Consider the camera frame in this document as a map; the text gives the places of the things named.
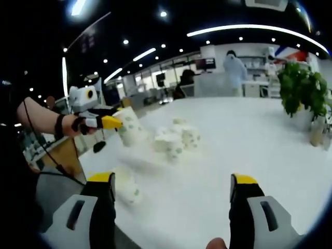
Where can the person's black clothing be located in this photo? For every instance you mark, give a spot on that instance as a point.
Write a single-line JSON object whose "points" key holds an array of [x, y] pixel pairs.
{"points": [[18, 186]]}

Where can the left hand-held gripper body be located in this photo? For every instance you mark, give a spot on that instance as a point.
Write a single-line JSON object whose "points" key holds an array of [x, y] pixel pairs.
{"points": [[83, 98]]}

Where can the white shelf unit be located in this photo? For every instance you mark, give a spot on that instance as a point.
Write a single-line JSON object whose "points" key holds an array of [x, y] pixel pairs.
{"points": [[259, 75]]}

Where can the person's right hand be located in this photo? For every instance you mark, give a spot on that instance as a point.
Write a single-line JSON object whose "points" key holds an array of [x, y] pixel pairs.
{"points": [[217, 243]]}

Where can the tan box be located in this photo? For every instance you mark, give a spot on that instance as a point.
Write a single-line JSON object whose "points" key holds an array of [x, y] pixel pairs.
{"points": [[126, 102]]}

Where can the cluster of paper cups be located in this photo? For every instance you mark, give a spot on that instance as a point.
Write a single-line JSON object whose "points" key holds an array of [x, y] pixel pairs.
{"points": [[179, 142]]}

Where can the small black device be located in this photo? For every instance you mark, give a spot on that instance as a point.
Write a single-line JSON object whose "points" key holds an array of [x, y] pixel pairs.
{"points": [[99, 147]]}

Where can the ceiling air vent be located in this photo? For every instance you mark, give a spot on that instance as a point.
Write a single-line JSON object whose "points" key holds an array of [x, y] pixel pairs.
{"points": [[265, 3]]}

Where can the dark wall screen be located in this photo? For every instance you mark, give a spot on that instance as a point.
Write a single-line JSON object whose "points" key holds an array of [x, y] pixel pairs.
{"points": [[205, 64]]}

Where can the black box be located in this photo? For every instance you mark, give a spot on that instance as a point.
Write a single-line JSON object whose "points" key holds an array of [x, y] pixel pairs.
{"points": [[187, 77]]}

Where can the green potted plant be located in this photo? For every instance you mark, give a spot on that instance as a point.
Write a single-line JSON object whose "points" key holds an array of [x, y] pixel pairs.
{"points": [[301, 88]]}

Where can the black monitor on stand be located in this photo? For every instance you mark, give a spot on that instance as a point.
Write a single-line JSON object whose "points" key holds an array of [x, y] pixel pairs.
{"points": [[160, 77]]}

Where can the black wrist band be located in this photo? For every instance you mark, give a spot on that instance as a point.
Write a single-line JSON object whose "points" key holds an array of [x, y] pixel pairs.
{"points": [[59, 125]]}

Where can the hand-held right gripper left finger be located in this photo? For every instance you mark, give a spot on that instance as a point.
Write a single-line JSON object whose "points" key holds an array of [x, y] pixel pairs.
{"points": [[67, 228]]}

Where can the red blue white banner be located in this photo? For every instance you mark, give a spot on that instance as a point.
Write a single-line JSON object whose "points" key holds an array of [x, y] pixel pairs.
{"points": [[295, 54]]}

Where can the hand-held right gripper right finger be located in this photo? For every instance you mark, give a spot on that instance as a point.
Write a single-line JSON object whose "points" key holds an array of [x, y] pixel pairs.
{"points": [[280, 233]]}

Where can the small glass jar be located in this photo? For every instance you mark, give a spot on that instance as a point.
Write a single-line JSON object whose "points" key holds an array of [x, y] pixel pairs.
{"points": [[318, 132]]}

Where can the person's left hand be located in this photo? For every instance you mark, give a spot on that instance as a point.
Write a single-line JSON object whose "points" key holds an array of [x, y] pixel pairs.
{"points": [[77, 127]]}

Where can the frosted partition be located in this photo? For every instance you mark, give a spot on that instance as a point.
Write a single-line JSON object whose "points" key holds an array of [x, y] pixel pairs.
{"points": [[210, 85]]}

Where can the wooden side cabinet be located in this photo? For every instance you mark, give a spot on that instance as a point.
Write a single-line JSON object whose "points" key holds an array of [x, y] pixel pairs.
{"points": [[62, 153]]}

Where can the curved ceiling light strip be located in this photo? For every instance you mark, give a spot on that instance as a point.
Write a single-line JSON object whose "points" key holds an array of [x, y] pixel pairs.
{"points": [[259, 26]]}

